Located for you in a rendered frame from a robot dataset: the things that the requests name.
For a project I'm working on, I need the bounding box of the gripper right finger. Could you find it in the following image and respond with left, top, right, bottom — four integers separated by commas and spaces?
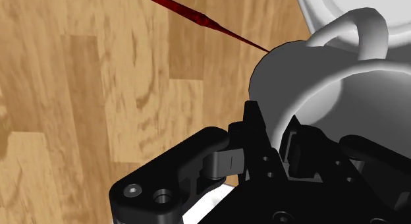
278, 115, 411, 212

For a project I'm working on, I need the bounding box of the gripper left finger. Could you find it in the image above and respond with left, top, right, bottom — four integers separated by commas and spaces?
109, 100, 285, 224

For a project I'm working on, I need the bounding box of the white mug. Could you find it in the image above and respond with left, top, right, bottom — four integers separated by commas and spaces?
248, 7, 411, 151

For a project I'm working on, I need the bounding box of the dark red tapered stick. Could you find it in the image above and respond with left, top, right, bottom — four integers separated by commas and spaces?
134, 0, 270, 53

